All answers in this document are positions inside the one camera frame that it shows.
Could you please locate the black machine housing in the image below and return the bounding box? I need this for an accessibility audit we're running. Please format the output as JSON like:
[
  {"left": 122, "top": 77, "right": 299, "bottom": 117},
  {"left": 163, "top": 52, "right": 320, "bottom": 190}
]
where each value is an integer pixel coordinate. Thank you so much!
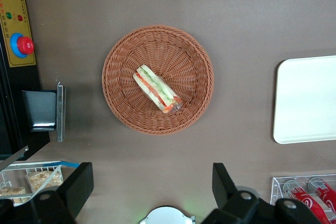
[{"left": 0, "top": 0, "right": 51, "bottom": 161}]

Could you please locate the aluminium profile bar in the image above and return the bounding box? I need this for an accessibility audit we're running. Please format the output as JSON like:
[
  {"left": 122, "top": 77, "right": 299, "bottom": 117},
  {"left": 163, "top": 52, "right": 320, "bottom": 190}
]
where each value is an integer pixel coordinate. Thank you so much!
[{"left": 0, "top": 145, "right": 29, "bottom": 171}]

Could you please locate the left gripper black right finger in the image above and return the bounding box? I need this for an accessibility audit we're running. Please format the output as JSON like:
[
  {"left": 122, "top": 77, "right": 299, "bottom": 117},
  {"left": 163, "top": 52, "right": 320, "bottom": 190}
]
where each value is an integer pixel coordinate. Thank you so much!
[{"left": 201, "top": 163, "right": 324, "bottom": 224}]

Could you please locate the blue tape strip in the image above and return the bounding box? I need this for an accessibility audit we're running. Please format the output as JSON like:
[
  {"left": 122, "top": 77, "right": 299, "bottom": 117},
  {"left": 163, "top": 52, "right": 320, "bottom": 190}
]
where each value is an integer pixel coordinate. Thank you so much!
[{"left": 43, "top": 160, "right": 81, "bottom": 168}]

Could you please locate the triangle sandwich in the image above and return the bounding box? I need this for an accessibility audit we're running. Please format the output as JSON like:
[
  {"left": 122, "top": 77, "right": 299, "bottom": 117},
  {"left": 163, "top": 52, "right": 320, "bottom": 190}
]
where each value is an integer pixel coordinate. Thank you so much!
[{"left": 132, "top": 64, "right": 184, "bottom": 114}]

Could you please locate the white wire rack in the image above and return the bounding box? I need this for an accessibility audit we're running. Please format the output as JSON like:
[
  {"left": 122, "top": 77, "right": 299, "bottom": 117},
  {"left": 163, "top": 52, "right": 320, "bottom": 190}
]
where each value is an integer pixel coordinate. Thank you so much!
[{"left": 0, "top": 161, "right": 65, "bottom": 207}]

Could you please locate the clear bag of crackers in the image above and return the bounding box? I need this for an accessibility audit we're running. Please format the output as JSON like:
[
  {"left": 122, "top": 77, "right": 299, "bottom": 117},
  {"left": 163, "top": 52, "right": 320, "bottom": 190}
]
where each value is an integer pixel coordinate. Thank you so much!
[
  {"left": 0, "top": 186, "right": 27, "bottom": 204},
  {"left": 25, "top": 170, "right": 64, "bottom": 193}
]

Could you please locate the red emergency stop button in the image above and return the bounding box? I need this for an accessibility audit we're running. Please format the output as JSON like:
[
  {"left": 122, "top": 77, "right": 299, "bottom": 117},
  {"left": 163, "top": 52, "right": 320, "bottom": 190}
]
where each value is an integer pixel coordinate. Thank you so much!
[{"left": 9, "top": 33, "right": 35, "bottom": 59}]

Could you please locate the grey metal bracket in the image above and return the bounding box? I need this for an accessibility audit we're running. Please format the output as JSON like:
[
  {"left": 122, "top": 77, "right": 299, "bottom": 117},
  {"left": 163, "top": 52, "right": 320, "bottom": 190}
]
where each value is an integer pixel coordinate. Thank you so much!
[{"left": 22, "top": 84, "right": 66, "bottom": 143}]

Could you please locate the brown round wicker basket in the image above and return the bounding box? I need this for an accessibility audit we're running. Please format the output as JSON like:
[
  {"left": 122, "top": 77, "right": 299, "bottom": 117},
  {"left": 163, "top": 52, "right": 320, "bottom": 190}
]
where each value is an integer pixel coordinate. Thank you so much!
[{"left": 101, "top": 25, "right": 215, "bottom": 136}]

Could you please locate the yellow control panel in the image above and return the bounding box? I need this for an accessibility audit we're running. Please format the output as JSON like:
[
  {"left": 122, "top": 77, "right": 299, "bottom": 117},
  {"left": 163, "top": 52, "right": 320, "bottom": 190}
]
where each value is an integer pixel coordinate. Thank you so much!
[{"left": 0, "top": 0, "right": 37, "bottom": 68}]

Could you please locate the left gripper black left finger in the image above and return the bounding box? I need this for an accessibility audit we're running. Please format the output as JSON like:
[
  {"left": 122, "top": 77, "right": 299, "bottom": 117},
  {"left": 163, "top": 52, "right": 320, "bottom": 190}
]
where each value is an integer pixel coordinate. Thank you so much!
[{"left": 0, "top": 162, "right": 95, "bottom": 224}]

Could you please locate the beige plastic tray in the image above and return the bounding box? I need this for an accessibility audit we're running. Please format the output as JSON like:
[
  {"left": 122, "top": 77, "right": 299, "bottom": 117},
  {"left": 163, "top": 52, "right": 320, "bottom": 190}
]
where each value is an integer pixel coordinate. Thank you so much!
[{"left": 272, "top": 55, "right": 336, "bottom": 145}]

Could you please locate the clear acrylic bottle rack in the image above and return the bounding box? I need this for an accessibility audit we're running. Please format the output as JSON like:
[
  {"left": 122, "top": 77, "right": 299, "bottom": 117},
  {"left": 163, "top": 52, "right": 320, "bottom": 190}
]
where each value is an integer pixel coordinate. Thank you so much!
[{"left": 269, "top": 173, "right": 336, "bottom": 224}]

